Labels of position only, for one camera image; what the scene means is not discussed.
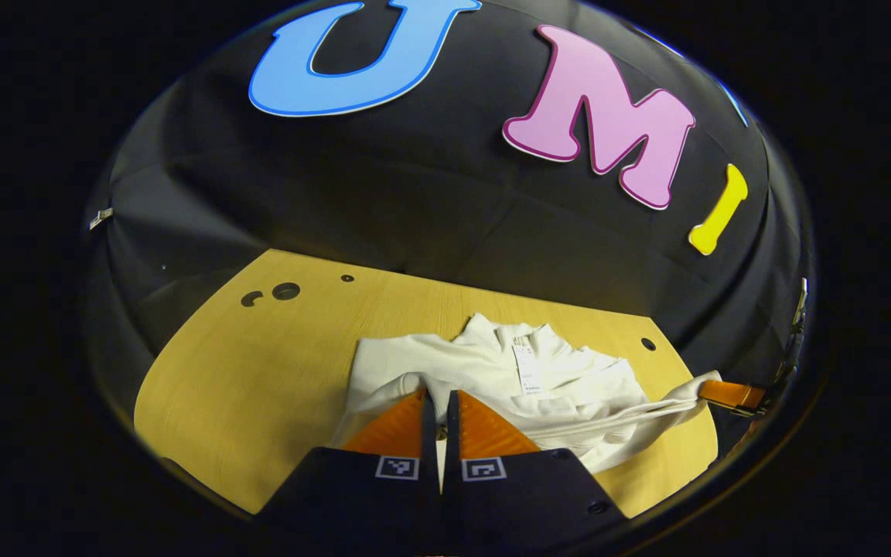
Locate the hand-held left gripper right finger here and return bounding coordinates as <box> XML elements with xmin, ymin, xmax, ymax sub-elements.
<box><xmin>443</xmin><ymin>389</ymin><xmax>628</xmax><ymax>542</ymax></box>

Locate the white garment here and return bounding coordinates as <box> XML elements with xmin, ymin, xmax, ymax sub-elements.
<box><xmin>329</xmin><ymin>313</ymin><xmax>723</xmax><ymax>496</ymax></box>

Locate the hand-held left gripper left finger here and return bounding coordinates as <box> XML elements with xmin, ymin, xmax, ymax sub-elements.
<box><xmin>256</xmin><ymin>388</ymin><xmax>442</xmax><ymax>542</ymax></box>

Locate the black backdrop cloth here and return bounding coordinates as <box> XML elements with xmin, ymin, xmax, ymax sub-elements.
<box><xmin>86</xmin><ymin>0</ymin><xmax>814</xmax><ymax>403</ymax></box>

